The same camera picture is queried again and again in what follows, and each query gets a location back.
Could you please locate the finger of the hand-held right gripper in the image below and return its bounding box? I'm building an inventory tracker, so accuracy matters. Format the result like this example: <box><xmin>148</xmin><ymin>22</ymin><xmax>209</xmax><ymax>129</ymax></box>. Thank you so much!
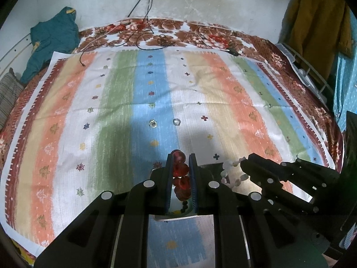
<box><xmin>248</xmin><ymin>153</ymin><xmax>340</xmax><ymax>192</ymax></box>
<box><xmin>240</xmin><ymin>160</ymin><xmax>320</xmax><ymax>217</ymax></box>

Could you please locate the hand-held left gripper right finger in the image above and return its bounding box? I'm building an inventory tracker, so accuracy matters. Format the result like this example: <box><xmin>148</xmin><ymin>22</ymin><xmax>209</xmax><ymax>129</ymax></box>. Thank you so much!
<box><xmin>189</xmin><ymin>153</ymin><xmax>315</xmax><ymax>268</ymax></box>

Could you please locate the teal garment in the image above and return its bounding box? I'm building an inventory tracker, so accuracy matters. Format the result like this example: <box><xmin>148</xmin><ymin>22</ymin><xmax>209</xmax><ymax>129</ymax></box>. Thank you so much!
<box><xmin>20</xmin><ymin>6</ymin><xmax>80</xmax><ymax>86</ymax></box>

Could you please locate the thin black coiled cable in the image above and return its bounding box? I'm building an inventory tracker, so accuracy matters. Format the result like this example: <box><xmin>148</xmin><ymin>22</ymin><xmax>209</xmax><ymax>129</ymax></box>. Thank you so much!
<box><xmin>135</xmin><ymin>0</ymin><xmax>179</xmax><ymax>48</ymax></box>

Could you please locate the metal bed headboard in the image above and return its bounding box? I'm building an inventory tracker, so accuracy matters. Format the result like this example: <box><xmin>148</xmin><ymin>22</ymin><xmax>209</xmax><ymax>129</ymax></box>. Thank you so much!
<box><xmin>0</xmin><ymin>32</ymin><xmax>33</xmax><ymax>71</ymax></box>

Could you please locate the silver metal tin box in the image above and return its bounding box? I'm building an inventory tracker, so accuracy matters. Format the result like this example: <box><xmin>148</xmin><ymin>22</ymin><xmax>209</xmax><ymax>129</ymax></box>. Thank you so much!
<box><xmin>151</xmin><ymin>163</ymin><xmax>313</xmax><ymax>222</ymax></box>

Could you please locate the white beaded bracelet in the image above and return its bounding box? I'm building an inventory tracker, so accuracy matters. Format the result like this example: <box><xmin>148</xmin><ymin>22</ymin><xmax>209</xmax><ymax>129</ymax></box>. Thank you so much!
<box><xmin>220</xmin><ymin>159</ymin><xmax>250</xmax><ymax>189</ymax></box>

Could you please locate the black charging cable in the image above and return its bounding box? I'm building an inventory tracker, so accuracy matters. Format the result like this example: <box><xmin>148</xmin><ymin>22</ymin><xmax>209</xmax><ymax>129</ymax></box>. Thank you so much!
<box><xmin>79</xmin><ymin>0</ymin><xmax>152</xmax><ymax>67</ymax></box>

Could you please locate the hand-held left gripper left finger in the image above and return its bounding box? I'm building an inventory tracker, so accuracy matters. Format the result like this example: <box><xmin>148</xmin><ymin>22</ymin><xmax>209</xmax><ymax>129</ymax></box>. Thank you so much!
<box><xmin>33</xmin><ymin>153</ymin><xmax>174</xmax><ymax>268</ymax></box>

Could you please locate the blue printed curtain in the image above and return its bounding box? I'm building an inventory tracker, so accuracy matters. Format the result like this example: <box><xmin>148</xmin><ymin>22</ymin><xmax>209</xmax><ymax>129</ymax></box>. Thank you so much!
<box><xmin>333</xmin><ymin>6</ymin><xmax>357</xmax><ymax>134</ymax></box>

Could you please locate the mustard jacket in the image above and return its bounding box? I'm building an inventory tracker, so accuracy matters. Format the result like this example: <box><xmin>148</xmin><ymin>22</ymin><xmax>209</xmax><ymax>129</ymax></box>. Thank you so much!
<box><xmin>287</xmin><ymin>0</ymin><xmax>353</xmax><ymax>83</ymax></box>

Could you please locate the dark red beaded bracelet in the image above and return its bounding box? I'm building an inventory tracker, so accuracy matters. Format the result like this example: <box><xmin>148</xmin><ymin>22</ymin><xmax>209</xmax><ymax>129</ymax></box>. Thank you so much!
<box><xmin>171</xmin><ymin>150</ymin><xmax>192</xmax><ymax>201</ymax></box>

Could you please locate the grey checked pillow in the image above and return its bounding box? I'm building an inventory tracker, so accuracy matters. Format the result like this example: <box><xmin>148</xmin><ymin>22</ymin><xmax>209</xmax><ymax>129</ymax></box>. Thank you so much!
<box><xmin>0</xmin><ymin>67</ymin><xmax>25</xmax><ymax>130</ymax></box>

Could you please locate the striped pastel mat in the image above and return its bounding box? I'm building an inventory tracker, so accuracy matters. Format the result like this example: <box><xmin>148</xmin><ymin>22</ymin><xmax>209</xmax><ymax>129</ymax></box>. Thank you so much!
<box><xmin>0</xmin><ymin>49</ymin><xmax>339</xmax><ymax>268</ymax></box>

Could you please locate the white cable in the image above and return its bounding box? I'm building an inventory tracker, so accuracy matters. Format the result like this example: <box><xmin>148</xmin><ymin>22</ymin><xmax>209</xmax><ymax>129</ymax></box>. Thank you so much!
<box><xmin>81</xmin><ymin>25</ymin><xmax>132</xmax><ymax>52</ymax></box>

